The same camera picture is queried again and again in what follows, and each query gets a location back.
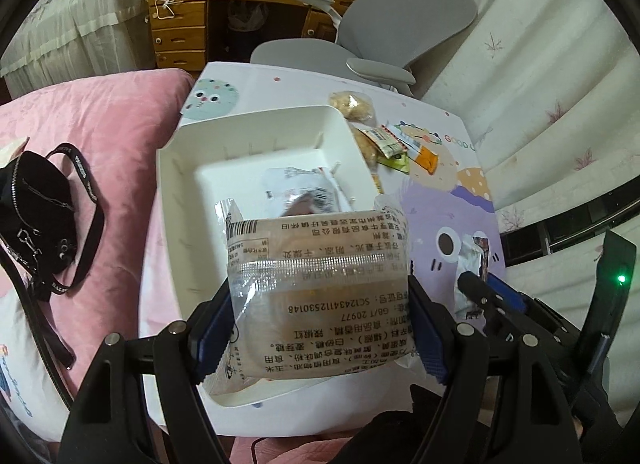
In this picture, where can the white red snack packet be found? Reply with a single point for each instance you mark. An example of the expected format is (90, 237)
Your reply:
(387, 140)

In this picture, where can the white printed pillow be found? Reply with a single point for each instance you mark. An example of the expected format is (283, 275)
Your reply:
(25, 369)

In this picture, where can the white floral curtain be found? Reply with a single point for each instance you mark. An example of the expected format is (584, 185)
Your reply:
(540, 68)

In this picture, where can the dark window frame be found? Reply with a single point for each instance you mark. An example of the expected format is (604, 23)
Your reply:
(565, 234)

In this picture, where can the smooth yellow pastry clear bag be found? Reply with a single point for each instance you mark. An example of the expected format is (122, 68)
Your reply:
(367, 149)

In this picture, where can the crumbly pastry clear bag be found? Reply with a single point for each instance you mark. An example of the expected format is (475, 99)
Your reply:
(352, 104)

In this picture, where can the white plastic tray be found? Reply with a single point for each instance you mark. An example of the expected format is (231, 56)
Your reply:
(220, 183)

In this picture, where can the pink blanket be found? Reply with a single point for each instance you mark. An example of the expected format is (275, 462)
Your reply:
(125, 118)

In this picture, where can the grey office chair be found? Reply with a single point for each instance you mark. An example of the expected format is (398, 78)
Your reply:
(415, 18)

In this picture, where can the white lace cover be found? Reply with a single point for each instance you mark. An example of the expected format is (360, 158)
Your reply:
(75, 18)

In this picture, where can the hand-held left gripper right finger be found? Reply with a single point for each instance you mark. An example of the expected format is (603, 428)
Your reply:
(430, 339)

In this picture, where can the person's black clothing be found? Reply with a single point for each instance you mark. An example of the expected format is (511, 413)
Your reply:
(395, 434)

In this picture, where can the black handbag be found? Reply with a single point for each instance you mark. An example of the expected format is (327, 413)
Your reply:
(35, 209)

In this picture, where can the green snack packet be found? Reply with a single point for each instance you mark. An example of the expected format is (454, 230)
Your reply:
(395, 163)

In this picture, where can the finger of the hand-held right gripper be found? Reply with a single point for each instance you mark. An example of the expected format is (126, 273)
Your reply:
(475, 289)
(507, 294)

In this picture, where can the large brown bread packet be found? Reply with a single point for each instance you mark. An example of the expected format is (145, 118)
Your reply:
(320, 294)

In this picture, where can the orange snack packet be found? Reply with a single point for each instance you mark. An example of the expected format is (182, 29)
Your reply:
(425, 157)

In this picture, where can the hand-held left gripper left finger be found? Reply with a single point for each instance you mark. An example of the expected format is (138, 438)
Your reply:
(210, 344)

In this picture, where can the dark red snack packet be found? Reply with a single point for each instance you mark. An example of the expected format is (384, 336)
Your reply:
(470, 259)

